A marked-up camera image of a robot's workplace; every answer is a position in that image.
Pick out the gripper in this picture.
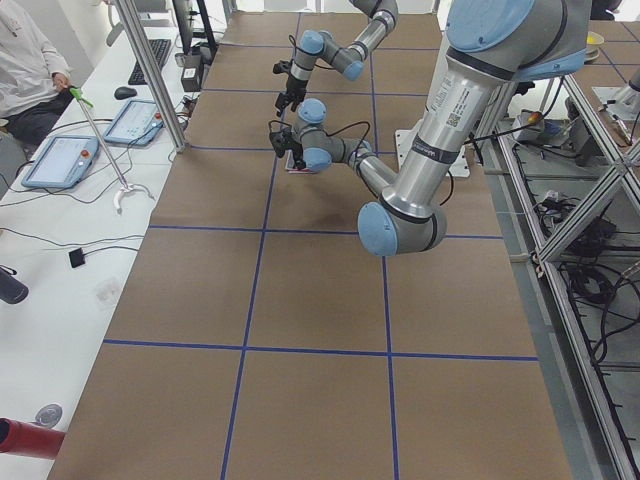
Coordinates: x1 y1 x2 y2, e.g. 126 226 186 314
275 75 308 113
291 143 306 164

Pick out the pink towel with grey edge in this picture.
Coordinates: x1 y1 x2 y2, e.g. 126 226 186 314
285 151 313 174

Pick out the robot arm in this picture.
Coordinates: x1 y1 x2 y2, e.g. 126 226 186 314
270 1 591 256
273 0 399 116

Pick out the black power adapter box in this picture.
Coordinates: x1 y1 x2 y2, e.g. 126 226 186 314
181 54 204 93

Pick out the black keyboard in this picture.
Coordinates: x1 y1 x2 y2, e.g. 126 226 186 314
127 38 173 86

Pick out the far teach pendant tablet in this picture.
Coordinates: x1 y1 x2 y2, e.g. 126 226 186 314
103 98 163 147

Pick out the teach pendant tablet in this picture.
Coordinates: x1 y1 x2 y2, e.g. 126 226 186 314
21 135 100 189
103 98 163 147

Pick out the black computer mouse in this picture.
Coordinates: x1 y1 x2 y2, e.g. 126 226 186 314
114 86 137 100

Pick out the brown paper table mat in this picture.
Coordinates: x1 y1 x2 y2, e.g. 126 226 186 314
50 12 578 479

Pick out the reacher grabber stick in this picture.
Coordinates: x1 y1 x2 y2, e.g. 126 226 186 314
69 86 155 215

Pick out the emergency stop button box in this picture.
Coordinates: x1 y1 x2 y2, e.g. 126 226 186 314
514 110 545 133

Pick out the near teach pendant tablet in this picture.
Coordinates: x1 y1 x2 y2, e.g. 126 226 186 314
21 135 100 189

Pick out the small black square puck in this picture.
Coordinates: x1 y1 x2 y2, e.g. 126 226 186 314
68 247 86 269

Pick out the seated person in white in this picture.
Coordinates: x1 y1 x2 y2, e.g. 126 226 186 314
1 1 73 145

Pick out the black water bottle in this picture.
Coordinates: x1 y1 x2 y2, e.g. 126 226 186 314
0 267 29 305

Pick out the round metal table grommet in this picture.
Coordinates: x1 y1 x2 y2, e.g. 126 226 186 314
34 403 63 429

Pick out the red cylinder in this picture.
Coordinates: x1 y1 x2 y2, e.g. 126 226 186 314
1 418 65 460

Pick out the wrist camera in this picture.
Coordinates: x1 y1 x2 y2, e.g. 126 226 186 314
269 127 297 158
272 60 292 75

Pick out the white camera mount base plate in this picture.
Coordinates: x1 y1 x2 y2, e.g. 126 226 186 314
394 128 470 178

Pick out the aluminium profile post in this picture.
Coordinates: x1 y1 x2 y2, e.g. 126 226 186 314
114 0 186 153

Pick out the aluminium frame rack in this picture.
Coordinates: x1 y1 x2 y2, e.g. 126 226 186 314
483 65 639 479

